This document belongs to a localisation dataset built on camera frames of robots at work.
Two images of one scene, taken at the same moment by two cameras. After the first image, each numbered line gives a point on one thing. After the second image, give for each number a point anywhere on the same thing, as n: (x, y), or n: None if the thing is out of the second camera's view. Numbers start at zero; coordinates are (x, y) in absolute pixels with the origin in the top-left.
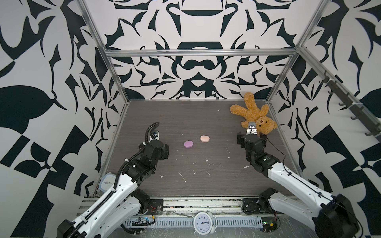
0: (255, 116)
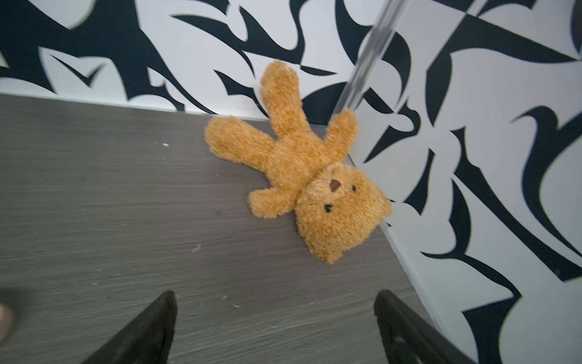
0: (337, 206)
